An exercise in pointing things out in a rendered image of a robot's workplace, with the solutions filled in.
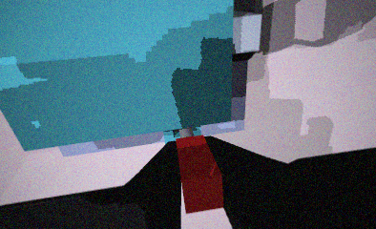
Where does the red-headed metal pin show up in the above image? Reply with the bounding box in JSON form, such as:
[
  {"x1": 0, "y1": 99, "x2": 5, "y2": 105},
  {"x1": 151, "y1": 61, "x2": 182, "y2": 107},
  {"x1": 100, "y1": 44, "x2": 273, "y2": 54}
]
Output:
[{"x1": 176, "y1": 127, "x2": 223, "y2": 214}]

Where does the cyan wheeled trolley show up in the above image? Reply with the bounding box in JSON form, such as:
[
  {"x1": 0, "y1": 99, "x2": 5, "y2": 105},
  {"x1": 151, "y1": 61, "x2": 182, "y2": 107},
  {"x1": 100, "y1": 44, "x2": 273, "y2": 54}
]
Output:
[{"x1": 0, "y1": 0, "x2": 263, "y2": 151}]

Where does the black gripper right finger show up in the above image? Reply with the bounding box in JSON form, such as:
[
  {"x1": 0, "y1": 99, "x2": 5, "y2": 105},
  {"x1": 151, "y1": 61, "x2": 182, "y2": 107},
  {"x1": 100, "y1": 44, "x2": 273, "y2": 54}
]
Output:
[{"x1": 205, "y1": 135, "x2": 376, "y2": 229}]

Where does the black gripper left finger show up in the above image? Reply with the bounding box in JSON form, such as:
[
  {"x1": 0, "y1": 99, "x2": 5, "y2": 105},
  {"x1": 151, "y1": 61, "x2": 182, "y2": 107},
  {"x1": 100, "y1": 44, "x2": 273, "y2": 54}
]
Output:
[{"x1": 0, "y1": 141, "x2": 181, "y2": 229}]

